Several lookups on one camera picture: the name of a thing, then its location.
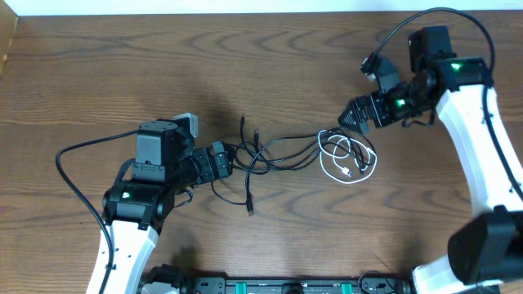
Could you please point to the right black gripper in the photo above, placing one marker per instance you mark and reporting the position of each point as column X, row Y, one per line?
column 359, row 104

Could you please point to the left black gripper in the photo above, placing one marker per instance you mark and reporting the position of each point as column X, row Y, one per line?
column 206, row 158

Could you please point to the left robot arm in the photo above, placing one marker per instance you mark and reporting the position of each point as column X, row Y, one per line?
column 135, row 207

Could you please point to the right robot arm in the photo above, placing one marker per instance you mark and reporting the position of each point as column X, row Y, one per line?
column 459, row 92

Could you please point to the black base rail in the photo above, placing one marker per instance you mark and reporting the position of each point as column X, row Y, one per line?
column 169, row 279

